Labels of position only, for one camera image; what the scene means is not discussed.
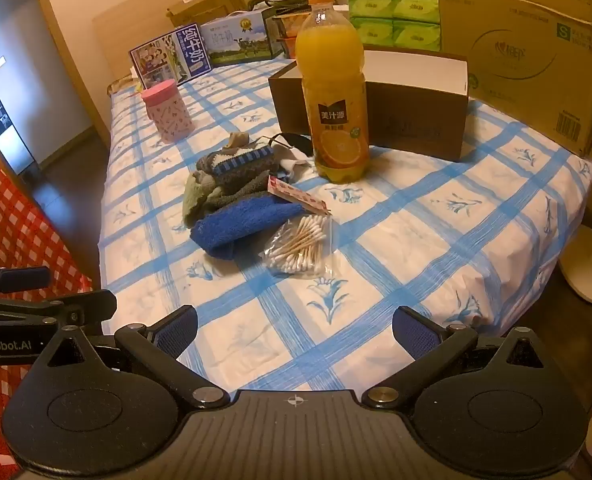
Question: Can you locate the black bag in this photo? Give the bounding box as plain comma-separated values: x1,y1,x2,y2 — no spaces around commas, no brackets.
248,0,313,13

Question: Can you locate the green meadow milk carton box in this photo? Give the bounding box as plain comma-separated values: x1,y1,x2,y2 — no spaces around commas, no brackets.
200,7,284,67

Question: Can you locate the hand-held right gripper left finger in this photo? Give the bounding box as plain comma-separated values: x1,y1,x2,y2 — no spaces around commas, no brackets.
46,305,231,413

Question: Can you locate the dark cabinet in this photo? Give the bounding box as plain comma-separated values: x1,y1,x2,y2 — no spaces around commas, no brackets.
0,100,39,176

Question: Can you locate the orange juice bottle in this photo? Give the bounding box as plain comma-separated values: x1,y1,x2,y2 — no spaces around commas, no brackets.
296,0,368,183

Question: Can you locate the blue white striped sock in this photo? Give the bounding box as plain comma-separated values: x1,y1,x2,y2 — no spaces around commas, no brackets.
211,142,275,177

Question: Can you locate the red checked cloth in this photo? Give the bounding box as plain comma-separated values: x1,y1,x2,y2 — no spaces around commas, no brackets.
0,147,94,480

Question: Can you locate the bag of cotton swabs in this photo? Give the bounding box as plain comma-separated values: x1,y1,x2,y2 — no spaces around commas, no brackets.
260,214,333,276

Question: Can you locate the blue towel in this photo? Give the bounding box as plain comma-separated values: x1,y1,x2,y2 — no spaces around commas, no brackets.
191,195,304,261

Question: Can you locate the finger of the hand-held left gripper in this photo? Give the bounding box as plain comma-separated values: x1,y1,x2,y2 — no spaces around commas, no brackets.
0,290,118,335
0,266,52,293

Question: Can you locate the green cloth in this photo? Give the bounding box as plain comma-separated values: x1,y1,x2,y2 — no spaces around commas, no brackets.
182,172,217,227

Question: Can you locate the pink patterned cup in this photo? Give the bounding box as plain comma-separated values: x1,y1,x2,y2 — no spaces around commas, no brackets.
141,79,194,143

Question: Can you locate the stack of green tissue packs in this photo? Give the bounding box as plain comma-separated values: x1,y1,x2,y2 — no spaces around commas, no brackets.
347,0,443,52

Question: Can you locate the plain brown cardboard box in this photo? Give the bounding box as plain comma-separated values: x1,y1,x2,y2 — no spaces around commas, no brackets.
167,0,247,28

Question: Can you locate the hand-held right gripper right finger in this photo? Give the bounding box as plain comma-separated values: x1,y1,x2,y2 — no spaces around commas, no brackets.
361,305,546,413

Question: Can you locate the blue white milk carton box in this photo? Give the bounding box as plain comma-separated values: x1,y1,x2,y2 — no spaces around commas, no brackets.
128,29,213,92

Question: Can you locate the large printed cardboard box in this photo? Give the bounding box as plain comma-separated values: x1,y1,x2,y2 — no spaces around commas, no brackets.
435,0,592,158

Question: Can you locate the brown cardboard box white inside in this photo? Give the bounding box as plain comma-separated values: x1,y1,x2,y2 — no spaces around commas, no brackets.
268,45,469,163

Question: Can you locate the pink patterned packet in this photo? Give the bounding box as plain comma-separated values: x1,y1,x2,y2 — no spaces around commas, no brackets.
267,175,331,217

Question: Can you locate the white round stand base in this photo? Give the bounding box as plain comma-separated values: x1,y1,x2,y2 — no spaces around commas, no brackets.
558,220,592,306

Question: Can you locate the black cloth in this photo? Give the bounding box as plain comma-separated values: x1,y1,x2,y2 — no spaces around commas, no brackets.
271,132,317,159

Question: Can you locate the red orange snack box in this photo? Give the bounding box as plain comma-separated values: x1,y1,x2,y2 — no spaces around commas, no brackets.
277,35,307,59

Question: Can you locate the wooden headboard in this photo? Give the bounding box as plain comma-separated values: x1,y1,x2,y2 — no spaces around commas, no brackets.
92,0,297,88

